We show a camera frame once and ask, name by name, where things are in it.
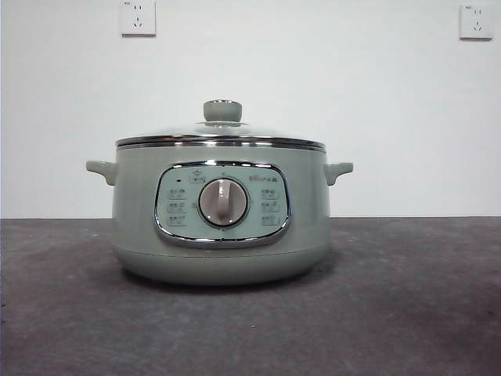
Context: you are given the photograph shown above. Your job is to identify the pale green electric cooking pot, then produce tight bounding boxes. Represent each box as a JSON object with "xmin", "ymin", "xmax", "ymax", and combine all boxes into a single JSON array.
[{"xmin": 85, "ymin": 137, "xmax": 354, "ymax": 286}]

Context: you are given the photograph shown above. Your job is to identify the white wall socket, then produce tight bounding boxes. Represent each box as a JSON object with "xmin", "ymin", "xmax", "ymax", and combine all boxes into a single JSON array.
[
  {"xmin": 120, "ymin": 0, "xmax": 157, "ymax": 38},
  {"xmin": 459, "ymin": 3, "xmax": 494, "ymax": 41}
]

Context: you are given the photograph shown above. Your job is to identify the glass lid with green knob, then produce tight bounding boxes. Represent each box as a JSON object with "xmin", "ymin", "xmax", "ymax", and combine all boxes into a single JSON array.
[{"xmin": 115, "ymin": 99, "xmax": 326, "ymax": 152}]

